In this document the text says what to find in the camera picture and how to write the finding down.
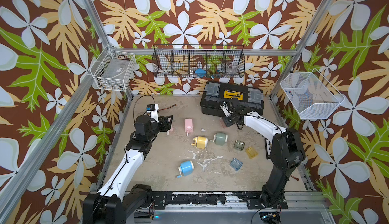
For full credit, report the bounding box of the pink sharpener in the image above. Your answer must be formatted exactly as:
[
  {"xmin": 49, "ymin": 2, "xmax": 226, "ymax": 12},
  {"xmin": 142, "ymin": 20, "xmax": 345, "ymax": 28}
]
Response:
[{"xmin": 184, "ymin": 118, "xmax": 193, "ymax": 136}]

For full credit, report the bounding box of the clear blue tray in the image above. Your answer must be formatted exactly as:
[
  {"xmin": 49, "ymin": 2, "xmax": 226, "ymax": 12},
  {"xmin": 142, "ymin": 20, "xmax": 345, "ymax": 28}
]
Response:
[{"xmin": 230, "ymin": 158, "xmax": 243, "ymax": 171}]

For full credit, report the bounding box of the blue pencil sharpener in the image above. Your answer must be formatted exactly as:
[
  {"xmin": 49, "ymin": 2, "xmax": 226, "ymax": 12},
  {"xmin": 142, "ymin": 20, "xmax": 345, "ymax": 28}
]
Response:
[{"xmin": 177, "ymin": 160, "xmax": 194, "ymax": 178}]

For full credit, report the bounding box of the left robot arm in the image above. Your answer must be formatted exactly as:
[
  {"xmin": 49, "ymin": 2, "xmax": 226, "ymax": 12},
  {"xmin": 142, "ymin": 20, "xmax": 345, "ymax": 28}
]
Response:
[{"xmin": 82, "ymin": 115, "xmax": 173, "ymax": 224}]

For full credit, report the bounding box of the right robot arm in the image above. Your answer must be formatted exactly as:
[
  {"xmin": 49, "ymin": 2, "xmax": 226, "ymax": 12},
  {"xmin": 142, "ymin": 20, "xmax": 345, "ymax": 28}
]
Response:
[{"xmin": 220, "ymin": 98, "xmax": 306, "ymax": 208}]

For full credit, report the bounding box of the green sharpener centre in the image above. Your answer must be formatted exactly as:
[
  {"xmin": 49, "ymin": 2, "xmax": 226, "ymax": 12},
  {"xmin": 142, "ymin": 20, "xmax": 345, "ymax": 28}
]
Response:
[{"xmin": 213, "ymin": 132, "xmax": 228, "ymax": 146}]

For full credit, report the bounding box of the clear grey tray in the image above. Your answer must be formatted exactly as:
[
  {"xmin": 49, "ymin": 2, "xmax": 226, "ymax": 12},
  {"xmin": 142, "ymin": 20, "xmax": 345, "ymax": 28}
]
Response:
[{"xmin": 234, "ymin": 140, "xmax": 245, "ymax": 151}]

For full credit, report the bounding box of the yellow pencil sharpener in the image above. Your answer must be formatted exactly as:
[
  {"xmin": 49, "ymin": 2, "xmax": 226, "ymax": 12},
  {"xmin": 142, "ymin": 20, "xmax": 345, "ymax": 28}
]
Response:
[{"xmin": 191, "ymin": 136, "xmax": 209, "ymax": 149}]

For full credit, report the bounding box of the clear yellow tray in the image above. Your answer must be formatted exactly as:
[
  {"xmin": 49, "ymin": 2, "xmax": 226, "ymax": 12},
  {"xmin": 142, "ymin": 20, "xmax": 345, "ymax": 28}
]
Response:
[{"xmin": 245, "ymin": 147, "xmax": 258, "ymax": 159}]

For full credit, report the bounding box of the black plastic toolbox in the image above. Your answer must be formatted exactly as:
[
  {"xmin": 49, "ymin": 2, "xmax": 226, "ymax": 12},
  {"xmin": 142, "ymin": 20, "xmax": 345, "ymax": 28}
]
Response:
[{"xmin": 200, "ymin": 82, "xmax": 264, "ymax": 117}]

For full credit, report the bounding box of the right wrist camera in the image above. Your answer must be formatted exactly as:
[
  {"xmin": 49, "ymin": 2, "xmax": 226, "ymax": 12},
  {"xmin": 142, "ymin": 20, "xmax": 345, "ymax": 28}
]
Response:
[{"xmin": 220, "ymin": 101, "xmax": 231, "ymax": 117}]

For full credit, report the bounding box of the black wire basket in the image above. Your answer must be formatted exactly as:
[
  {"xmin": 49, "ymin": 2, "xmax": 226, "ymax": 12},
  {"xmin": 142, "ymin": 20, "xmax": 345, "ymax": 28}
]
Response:
[{"xmin": 152, "ymin": 44, "xmax": 246, "ymax": 79}]

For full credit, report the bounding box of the white wire basket left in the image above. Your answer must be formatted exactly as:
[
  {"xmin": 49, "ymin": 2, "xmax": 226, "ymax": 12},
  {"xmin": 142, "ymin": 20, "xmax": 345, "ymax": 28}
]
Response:
[{"xmin": 91, "ymin": 46, "xmax": 137, "ymax": 92}]

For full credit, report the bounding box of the white wire basket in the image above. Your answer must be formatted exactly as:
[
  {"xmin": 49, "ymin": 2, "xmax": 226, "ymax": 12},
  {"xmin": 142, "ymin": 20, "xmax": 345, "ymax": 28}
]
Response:
[
  {"xmin": 91, "ymin": 46, "xmax": 137, "ymax": 92},
  {"xmin": 280, "ymin": 69, "xmax": 345, "ymax": 120}
]

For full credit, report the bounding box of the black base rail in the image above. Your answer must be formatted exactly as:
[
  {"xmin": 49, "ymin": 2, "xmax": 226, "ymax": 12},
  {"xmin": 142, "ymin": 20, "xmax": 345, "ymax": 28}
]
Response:
[{"xmin": 125, "ymin": 191, "xmax": 285, "ymax": 210}]

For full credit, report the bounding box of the white wire basket right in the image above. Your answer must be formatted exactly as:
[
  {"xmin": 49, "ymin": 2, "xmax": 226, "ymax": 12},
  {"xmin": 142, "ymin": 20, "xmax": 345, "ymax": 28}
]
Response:
[{"xmin": 280, "ymin": 69, "xmax": 345, "ymax": 120}]

